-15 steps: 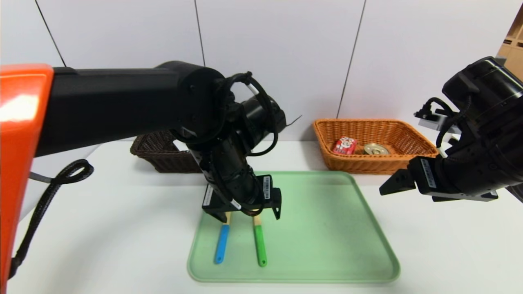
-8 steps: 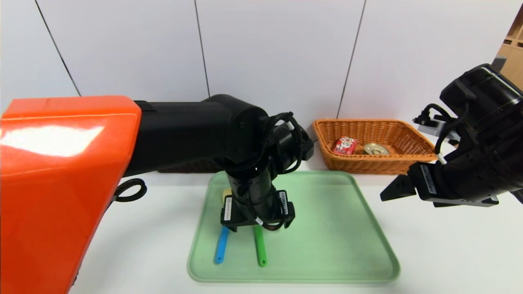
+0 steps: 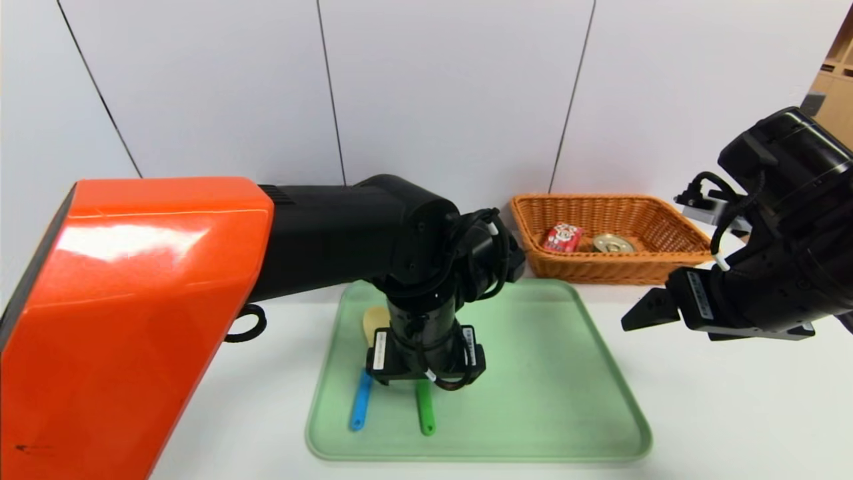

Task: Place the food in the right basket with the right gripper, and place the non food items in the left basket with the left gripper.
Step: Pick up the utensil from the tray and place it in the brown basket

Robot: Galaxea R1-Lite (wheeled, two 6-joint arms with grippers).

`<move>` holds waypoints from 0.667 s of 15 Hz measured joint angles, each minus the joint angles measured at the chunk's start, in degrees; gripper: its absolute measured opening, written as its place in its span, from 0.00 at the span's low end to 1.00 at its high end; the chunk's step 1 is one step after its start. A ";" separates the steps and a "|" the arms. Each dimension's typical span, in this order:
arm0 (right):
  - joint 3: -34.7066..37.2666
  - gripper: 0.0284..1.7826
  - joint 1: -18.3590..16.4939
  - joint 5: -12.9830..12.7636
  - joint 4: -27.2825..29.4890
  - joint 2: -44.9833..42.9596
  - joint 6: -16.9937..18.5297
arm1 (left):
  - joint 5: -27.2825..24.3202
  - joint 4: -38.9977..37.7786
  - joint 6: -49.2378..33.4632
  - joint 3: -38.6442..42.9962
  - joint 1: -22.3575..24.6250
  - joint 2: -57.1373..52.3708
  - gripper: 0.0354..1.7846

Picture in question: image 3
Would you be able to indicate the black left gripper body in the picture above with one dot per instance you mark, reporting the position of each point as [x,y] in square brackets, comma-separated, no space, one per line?
[421,358]

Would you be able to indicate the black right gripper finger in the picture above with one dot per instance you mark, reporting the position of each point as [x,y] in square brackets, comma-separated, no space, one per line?
[650,312]

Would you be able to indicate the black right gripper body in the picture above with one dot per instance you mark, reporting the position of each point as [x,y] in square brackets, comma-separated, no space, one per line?
[698,298]

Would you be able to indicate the tin can with gold lid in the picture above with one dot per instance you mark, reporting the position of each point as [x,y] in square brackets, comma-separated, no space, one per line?
[613,244]

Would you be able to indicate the red drink carton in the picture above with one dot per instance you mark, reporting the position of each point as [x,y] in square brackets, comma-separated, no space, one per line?
[563,238]

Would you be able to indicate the orange and black left arm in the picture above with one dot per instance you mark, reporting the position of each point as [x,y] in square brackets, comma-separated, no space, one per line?
[166,300]

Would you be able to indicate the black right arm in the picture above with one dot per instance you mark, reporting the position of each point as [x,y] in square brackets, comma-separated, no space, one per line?
[800,200]

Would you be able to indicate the orange wicker basket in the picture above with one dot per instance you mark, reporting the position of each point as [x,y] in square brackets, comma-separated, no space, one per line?
[600,270]

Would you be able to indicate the light green plastic tray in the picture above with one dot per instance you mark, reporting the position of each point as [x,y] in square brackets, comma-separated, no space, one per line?
[546,400]

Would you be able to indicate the light wooden cabinet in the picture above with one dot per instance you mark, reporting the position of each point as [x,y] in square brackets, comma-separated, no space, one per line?
[836,86]

